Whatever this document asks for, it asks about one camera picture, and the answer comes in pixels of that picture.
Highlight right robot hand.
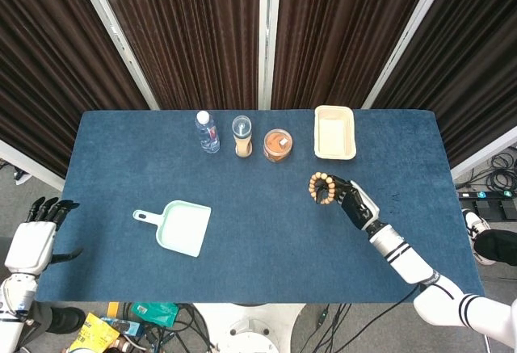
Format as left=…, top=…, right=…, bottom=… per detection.
left=316, top=174, right=380, bottom=233

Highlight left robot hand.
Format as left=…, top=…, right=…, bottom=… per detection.
left=3, top=197, right=84, bottom=275

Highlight wooden bead bracelet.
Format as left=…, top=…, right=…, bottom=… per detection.
left=308, top=171, right=337, bottom=205

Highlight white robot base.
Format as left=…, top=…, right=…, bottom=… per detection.
left=192, top=302, right=305, bottom=353

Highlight beige paper tray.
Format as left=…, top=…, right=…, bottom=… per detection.
left=313, top=104, right=357, bottom=161

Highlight black shoe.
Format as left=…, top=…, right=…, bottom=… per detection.
left=30, top=302, right=87, bottom=335

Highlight blue table cloth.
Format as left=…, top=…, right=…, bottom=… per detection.
left=34, top=109, right=485, bottom=304

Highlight clear jar of rubber bands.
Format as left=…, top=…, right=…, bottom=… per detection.
left=263, top=128, right=294, bottom=165

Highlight yellow snack bag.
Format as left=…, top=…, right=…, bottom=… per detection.
left=66, top=312, right=121, bottom=353

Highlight small blue box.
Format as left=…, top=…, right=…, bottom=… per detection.
left=100, top=316, right=143, bottom=337

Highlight seasoning shaker with clear cap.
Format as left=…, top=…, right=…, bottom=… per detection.
left=231, top=115, right=254, bottom=158

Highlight green plastic bag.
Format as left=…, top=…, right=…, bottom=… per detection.
left=131, top=302, right=179, bottom=329

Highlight black foot pedal unit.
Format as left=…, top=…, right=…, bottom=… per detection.
left=472, top=198, right=517, bottom=221

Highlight light green plastic dustpan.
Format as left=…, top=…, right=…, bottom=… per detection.
left=132, top=200, right=212, bottom=258

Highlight clear plastic water bottle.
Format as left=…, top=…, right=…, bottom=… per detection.
left=195, top=111, right=221, bottom=155

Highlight dark brown pleated curtain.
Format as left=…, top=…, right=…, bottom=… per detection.
left=0, top=0, right=151, bottom=177
left=271, top=0, right=439, bottom=111
left=91, top=0, right=262, bottom=111
left=371, top=0, right=517, bottom=168

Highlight white metal frame post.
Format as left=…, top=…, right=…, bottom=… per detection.
left=71, top=0, right=161, bottom=111
left=0, top=138, right=66, bottom=192
left=258, top=0, right=283, bottom=111
left=361, top=0, right=458, bottom=110
left=449, top=124, right=517, bottom=181

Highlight black cables with green light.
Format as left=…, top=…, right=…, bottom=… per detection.
left=313, top=303, right=353, bottom=353

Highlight black cable bundle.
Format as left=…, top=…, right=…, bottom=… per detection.
left=482, top=149, right=517, bottom=192

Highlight tangled black floor cables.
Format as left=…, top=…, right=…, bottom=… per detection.
left=120, top=303, right=217, bottom=353

